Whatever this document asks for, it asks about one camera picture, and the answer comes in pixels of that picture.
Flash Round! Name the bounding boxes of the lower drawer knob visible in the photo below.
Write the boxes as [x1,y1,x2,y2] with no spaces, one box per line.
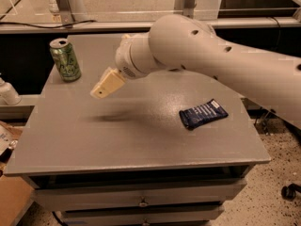
[141,219,150,226]

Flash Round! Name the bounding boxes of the dark blue snack packet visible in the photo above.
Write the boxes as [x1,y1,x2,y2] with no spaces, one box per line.
[179,99,229,130]

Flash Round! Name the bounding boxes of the upper drawer knob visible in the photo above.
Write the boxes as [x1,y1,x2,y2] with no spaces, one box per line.
[138,199,149,207]

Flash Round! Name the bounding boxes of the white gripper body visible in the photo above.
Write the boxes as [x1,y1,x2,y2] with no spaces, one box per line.
[115,33,166,79]

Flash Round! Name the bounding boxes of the white pipe fitting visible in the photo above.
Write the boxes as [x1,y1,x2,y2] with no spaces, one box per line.
[0,77,21,105]

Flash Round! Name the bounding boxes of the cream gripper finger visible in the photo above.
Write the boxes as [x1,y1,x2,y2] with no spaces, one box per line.
[90,67,126,99]

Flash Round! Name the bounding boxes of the black chair caster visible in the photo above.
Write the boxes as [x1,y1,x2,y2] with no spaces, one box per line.
[281,184,301,201]

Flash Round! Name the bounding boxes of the green soda can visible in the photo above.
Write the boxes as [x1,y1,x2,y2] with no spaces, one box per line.
[50,38,82,82]

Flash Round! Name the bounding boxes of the metal post bracket left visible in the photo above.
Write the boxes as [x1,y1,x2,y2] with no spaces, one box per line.
[56,0,74,27]

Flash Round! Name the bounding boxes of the cardboard box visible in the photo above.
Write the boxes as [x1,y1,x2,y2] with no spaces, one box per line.
[0,121,32,226]

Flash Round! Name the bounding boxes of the drawer knob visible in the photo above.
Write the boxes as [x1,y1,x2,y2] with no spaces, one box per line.
[141,219,150,226]
[138,199,149,207]

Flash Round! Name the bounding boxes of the grey drawer cabinet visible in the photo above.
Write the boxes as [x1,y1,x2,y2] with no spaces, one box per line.
[6,34,270,226]

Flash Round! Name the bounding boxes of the black cable on ledge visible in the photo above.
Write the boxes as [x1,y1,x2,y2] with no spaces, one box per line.
[0,19,97,29]

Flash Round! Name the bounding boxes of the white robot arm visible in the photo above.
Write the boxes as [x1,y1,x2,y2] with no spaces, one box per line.
[90,14,301,128]

